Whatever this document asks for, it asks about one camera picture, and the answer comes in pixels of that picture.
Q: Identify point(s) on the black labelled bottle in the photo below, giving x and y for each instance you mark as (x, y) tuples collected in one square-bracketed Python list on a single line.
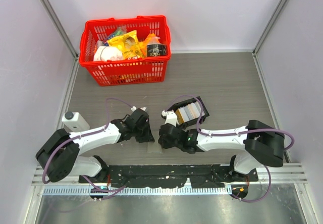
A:
[(156, 50)]

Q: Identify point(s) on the stack of white cards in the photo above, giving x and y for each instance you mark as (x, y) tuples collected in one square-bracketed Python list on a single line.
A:
[(188, 113)]

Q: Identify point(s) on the black card box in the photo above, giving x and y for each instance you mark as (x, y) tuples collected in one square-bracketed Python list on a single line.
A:
[(204, 112)]

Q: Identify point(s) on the yellow snack bag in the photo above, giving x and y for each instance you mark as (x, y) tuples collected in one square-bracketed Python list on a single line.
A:
[(128, 44)]

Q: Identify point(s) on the orange snack packet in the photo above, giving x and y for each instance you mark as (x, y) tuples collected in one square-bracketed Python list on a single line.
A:
[(149, 40)]

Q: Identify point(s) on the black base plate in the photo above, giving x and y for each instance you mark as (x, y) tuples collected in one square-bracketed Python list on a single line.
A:
[(172, 176)]

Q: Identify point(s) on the white slotted cable duct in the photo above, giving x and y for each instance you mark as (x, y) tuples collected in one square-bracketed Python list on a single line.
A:
[(88, 190)]

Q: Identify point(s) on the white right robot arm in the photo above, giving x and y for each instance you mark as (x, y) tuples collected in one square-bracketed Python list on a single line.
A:
[(258, 144)]

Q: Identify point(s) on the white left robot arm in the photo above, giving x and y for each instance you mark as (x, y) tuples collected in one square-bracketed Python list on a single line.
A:
[(62, 154)]

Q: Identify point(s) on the green blue snack packet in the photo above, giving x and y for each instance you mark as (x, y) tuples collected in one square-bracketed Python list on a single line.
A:
[(118, 32)]

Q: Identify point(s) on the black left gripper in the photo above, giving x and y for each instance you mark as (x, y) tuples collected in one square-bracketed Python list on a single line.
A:
[(148, 137)]

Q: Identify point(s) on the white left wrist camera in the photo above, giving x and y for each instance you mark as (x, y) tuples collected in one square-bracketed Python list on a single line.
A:
[(135, 108)]

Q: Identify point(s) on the white crumpled plastic bag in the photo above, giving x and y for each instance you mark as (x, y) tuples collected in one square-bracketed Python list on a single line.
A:
[(108, 53)]

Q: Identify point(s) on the white device with grey button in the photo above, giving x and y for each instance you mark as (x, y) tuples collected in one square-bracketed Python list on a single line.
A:
[(75, 122)]

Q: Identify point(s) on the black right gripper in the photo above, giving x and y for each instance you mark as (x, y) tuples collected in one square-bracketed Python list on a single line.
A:
[(164, 144)]

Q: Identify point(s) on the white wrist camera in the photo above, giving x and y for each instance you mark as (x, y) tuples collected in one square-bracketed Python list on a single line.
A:
[(171, 117), (135, 108)]

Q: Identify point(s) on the red plastic shopping basket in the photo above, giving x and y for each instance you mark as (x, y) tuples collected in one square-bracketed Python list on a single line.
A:
[(147, 70)]

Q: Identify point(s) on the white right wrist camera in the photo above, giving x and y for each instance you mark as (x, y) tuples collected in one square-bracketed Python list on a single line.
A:
[(171, 117)]

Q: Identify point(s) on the grey leather card holder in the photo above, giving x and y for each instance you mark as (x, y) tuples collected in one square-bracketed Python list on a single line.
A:
[(154, 148)]

